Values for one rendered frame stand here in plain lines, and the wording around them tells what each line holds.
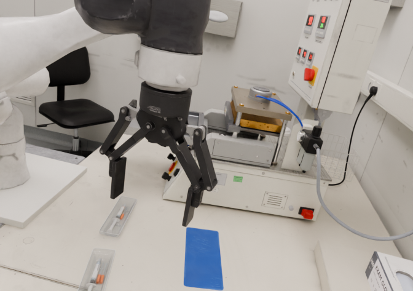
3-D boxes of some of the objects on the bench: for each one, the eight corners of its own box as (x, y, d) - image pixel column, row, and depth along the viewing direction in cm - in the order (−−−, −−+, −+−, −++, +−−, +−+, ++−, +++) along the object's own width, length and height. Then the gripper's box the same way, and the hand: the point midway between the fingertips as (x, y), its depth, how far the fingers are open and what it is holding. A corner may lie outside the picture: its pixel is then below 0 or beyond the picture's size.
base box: (292, 176, 148) (303, 141, 142) (318, 230, 113) (334, 186, 107) (173, 157, 145) (178, 120, 139) (160, 205, 110) (168, 159, 104)
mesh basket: (337, 159, 179) (345, 136, 174) (351, 181, 154) (361, 156, 149) (295, 149, 180) (302, 127, 175) (303, 171, 155) (311, 146, 151)
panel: (172, 158, 143) (196, 124, 137) (163, 195, 115) (193, 155, 109) (168, 155, 142) (192, 122, 137) (158, 192, 114) (188, 152, 109)
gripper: (79, 68, 49) (75, 194, 57) (241, 112, 42) (212, 248, 50) (110, 64, 56) (102, 176, 63) (254, 101, 49) (226, 222, 57)
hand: (151, 202), depth 56 cm, fingers open, 13 cm apart
